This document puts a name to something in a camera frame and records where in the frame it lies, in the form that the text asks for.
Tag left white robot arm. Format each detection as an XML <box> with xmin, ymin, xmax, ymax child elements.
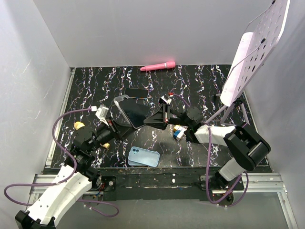
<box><xmin>15</xmin><ymin>119</ymin><xmax>135</xmax><ymax>229</ymax></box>

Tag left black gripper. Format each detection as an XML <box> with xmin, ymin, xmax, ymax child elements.
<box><xmin>87</xmin><ymin>115</ymin><xmax>138</xmax><ymax>153</ymax></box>

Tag purple cable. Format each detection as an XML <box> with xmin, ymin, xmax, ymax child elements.
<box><xmin>4</xmin><ymin>108</ymin><xmax>119</xmax><ymax>217</ymax></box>
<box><xmin>173</xmin><ymin>94</ymin><xmax>250</xmax><ymax>206</ymax></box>

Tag beige wooden toy piece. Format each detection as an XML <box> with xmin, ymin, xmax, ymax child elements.
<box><xmin>74</xmin><ymin>122</ymin><xmax>110</xmax><ymax>149</ymax></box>

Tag clear transparent phone case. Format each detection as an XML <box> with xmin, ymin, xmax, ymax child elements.
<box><xmin>114</xmin><ymin>95</ymin><xmax>143</xmax><ymax>129</ymax></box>

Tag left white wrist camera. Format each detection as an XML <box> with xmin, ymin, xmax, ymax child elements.
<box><xmin>91</xmin><ymin>104</ymin><xmax>109</xmax><ymax>125</ymax></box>

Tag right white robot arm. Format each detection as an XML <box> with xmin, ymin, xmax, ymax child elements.
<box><xmin>143</xmin><ymin>104</ymin><xmax>271</xmax><ymax>190</ymax></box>

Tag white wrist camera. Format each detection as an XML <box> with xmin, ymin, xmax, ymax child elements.
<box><xmin>91</xmin><ymin>104</ymin><xmax>109</xmax><ymax>125</ymax></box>
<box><xmin>159</xmin><ymin>94</ymin><xmax>172</xmax><ymax>105</ymax></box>

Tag light blue phone case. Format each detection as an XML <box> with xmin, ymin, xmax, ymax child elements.
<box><xmin>128</xmin><ymin>160</ymin><xmax>151</xmax><ymax>167</ymax></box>

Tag toy figure with blue body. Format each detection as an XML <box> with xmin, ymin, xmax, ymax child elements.
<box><xmin>173</xmin><ymin>125</ymin><xmax>186</xmax><ymax>141</ymax></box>

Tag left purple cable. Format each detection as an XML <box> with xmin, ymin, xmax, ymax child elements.
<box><xmin>4</xmin><ymin>108</ymin><xmax>119</xmax><ymax>217</ymax></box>

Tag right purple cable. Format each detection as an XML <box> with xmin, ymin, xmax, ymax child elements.
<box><xmin>173</xmin><ymin>94</ymin><xmax>250</xmax><ymax>206</ymax></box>

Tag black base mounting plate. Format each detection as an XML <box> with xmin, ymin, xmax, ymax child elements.
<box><xmin>73</xmin><ymin>167</ymin><xmax>235</xmax><ymax>208</ymax></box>

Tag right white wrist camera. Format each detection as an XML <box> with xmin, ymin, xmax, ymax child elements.
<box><xmin>159</xmin><ymin>94</ymin><xmax>172</xmax><ymax>105</ymax></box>

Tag black phone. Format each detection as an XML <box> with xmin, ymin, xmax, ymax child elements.
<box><xmin>119</xmin><ymin>98</ymin><xmax>150</xmax><ymax>129</ymax></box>

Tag pink microphone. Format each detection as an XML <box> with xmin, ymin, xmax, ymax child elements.
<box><xmin>140</xmin><ymin>61</ymin><xmax>176</xmax><ymax>72</ymax></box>

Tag aluminium frame rail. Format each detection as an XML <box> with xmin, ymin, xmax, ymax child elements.
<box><xmin>20</xmin><ymin>68</ymin><xmax>96</xmax><ymax>229</ymax></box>

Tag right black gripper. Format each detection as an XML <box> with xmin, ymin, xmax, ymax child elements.
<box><xmin>143</xmin><ymin>103</ymin><xmax>191</xmax><ymax>131</ymax></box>

